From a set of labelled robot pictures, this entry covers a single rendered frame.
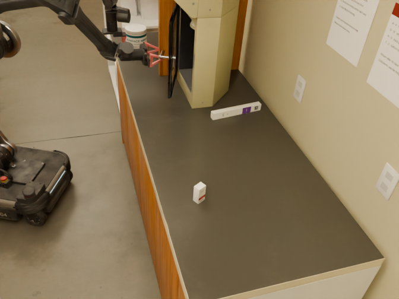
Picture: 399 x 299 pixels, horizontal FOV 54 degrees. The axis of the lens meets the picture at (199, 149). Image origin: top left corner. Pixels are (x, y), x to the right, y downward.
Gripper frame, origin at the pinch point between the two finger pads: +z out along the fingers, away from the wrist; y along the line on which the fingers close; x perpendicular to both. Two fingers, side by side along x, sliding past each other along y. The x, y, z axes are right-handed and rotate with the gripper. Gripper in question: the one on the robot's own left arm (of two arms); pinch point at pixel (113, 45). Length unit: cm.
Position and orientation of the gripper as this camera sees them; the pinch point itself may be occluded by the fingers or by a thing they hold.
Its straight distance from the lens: 229.2
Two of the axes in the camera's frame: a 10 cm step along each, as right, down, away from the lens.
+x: -2.8, -6.1, 7.4
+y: 9.6, -1.3, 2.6
